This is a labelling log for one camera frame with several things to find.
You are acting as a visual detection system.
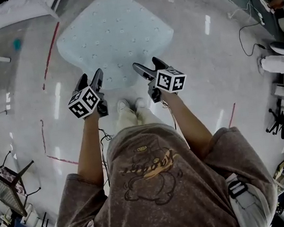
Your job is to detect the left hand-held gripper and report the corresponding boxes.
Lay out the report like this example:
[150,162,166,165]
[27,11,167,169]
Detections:
[64,68,110,121]

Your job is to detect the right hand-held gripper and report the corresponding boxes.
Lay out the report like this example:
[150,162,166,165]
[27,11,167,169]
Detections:
[132,53,190,106]

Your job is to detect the pale floral fabric sheet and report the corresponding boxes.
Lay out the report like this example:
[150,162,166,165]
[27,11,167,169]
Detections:
[50,0,180,96]

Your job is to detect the person's right forearm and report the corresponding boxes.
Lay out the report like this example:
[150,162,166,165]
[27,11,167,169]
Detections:
[160,86,217,165]

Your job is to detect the person's left forearm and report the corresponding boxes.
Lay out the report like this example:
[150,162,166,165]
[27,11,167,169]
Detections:
[70,110,109,188]

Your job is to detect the person's right white shoe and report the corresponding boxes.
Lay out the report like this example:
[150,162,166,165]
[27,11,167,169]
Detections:
[134,97,148,111]

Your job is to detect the person's white shoe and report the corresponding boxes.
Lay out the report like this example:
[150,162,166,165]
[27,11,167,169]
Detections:
[115,98,132,114]
[134,97,148,111]

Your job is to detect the person's left white shoe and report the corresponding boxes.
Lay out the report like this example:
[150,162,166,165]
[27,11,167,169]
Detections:
[115,98,132,114]

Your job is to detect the red floor tape line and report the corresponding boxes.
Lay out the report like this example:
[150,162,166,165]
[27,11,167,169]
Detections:
[226,102,239,128]
[39,115,80,169]
[34,21,68,91]

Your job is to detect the person's beige trousers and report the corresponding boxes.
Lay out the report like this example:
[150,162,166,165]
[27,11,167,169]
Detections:
[113,105,164,138]

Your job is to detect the teal object on floor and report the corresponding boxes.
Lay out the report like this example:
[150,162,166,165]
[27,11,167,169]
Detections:
[11,37,23,52]

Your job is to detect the white metal shelving rack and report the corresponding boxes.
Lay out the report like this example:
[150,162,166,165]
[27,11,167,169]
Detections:
[0,0,69,36]

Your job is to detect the white power strip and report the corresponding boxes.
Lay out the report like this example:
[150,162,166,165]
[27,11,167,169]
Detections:
[256,10,266,26]

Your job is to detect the pink patterned cushion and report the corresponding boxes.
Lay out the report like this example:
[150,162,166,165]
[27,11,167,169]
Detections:
[0,165,27,196]

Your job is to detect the person's brown printed t-shirt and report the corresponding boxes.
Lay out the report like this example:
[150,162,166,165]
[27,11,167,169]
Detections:
[43,109,283,227]

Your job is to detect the oval white seat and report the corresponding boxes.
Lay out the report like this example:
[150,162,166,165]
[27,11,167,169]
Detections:
[269,40,284,59]

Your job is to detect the black mesh metal chair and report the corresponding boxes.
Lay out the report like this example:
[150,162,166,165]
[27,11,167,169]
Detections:
[0,138,46,221]

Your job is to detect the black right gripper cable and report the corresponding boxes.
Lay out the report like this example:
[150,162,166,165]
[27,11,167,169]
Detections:
[160,98,184,132]

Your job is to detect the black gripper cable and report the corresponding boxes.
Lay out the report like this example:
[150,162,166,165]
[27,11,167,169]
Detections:
[96,126,121,188]
[160,98,184,132]

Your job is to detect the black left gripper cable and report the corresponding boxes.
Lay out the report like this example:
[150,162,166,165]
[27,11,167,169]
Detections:
[96,126,121,188]

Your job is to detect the black floor cable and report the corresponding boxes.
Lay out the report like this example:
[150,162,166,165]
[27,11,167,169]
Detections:
[237,20,269,58]

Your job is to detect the grey harness strap black buckle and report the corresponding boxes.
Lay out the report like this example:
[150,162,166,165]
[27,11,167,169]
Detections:
[225,169,272,227]

